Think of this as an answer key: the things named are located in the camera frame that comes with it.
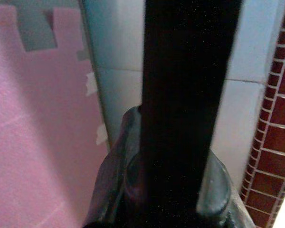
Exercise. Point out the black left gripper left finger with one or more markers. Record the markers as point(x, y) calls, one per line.
point(114, 171)

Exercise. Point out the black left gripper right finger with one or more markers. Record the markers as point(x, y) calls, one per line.
point(216, 190)

